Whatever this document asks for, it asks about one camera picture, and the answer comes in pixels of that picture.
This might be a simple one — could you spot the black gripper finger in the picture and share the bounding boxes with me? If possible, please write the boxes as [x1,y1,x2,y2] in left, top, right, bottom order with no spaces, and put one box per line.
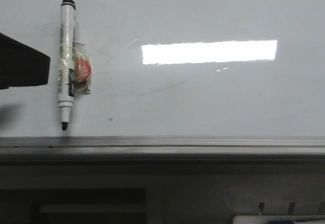
[1,34,50,90]

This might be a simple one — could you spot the white black whiteboard marker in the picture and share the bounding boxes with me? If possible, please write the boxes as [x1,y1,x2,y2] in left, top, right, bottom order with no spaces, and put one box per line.
[58,0,76,131]

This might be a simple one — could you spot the red magnet taped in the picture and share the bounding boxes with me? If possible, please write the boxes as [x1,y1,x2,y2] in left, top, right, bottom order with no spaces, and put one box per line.
[73,42,92,94]

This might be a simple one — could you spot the white whiteboard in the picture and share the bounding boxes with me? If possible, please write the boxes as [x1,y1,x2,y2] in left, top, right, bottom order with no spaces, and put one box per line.
[1,0,324,137]

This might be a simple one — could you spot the white marker tray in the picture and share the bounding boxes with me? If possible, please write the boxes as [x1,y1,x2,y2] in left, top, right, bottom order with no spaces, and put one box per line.
[233,214,324,223]

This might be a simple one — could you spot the aluminium whiteboard frame rail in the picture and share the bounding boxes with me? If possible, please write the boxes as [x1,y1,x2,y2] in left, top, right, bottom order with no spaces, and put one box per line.
[1,136,324,165]

